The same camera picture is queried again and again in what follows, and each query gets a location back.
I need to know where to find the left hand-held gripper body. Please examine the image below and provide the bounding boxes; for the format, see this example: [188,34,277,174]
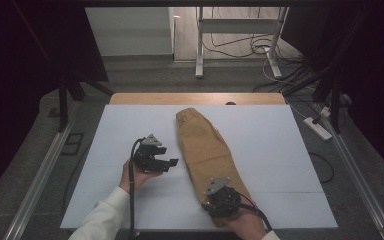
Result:
[131,133,168,174]

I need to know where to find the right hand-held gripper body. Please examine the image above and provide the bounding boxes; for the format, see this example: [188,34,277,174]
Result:
[201,176,243,220]

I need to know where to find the tan pants with small prints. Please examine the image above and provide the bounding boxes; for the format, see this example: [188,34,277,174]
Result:
[175,107,256,214]

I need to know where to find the person's left hand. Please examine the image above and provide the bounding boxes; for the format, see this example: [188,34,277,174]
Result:
[119,159,163,195]

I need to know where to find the person's right hand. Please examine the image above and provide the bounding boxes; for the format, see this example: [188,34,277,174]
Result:
[213,208,269,240]

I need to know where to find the white board table cover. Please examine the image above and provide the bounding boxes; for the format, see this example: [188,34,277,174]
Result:
[59,104,339,231]

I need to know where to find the black metal stand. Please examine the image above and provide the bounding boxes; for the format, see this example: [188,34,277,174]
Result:
[281,63,349,135]
[57,71,115,133]

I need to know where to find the white power strip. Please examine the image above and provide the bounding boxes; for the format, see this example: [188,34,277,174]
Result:
[302,116,333,142]

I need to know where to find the white cabinet panel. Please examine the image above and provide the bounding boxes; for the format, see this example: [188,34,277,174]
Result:
[84,7,175,57]

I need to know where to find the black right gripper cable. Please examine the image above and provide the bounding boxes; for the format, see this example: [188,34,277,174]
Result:
[238,193,274,233]

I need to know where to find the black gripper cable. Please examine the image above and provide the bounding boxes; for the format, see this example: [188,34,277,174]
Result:
[128,137,146,240]
[238,193,274,233]

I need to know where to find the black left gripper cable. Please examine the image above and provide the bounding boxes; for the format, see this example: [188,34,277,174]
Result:
[128,137,146,240]

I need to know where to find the black floor cable loop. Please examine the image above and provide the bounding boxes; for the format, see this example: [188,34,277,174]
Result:
[308,151,335,184]

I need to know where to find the aluminium floor rail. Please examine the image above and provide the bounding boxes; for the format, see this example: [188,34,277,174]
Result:
[3,99,83,240]
[313,101,384,240]

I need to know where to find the white metal stand frame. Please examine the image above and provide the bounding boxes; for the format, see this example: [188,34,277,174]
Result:
[194,6,289,80]

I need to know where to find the tangle of floor cables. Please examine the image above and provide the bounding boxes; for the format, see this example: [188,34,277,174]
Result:
[201,6,318,94]

